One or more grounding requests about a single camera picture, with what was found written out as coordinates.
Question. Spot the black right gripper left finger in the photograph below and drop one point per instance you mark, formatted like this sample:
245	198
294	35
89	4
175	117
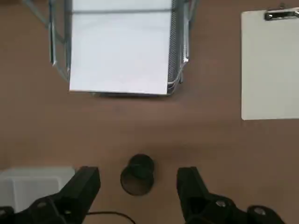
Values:
70	200

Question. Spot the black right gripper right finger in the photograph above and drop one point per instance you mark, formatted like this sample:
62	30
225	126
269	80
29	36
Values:
198	205

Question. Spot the white A4 paper sheet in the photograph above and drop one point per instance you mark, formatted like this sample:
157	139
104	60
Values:
119	51

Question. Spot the silver mesh file organizer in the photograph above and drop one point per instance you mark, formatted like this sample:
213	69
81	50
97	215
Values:
176	46

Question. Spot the translucent plastic bin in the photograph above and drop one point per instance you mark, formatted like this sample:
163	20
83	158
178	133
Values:
30	184

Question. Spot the black mesh pen cup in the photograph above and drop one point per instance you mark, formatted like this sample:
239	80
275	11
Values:
137	179

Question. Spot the white clipboard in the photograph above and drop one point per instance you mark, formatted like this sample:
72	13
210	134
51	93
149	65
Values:
268	70

